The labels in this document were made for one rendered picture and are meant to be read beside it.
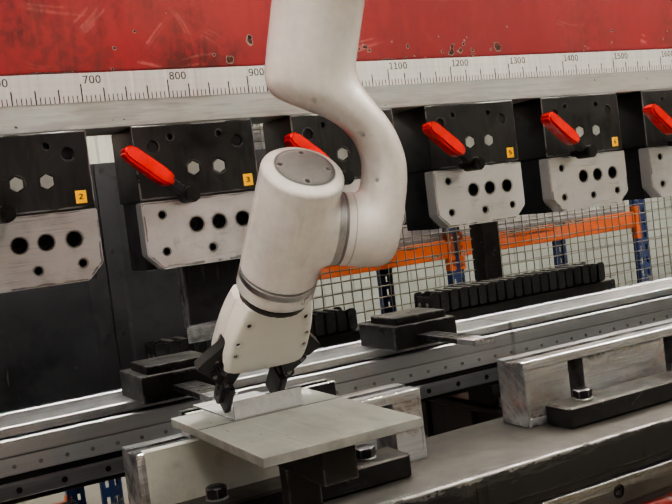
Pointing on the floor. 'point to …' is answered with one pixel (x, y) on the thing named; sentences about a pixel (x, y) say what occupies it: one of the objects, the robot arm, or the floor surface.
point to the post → (486, 251)
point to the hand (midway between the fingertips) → (250, 388)
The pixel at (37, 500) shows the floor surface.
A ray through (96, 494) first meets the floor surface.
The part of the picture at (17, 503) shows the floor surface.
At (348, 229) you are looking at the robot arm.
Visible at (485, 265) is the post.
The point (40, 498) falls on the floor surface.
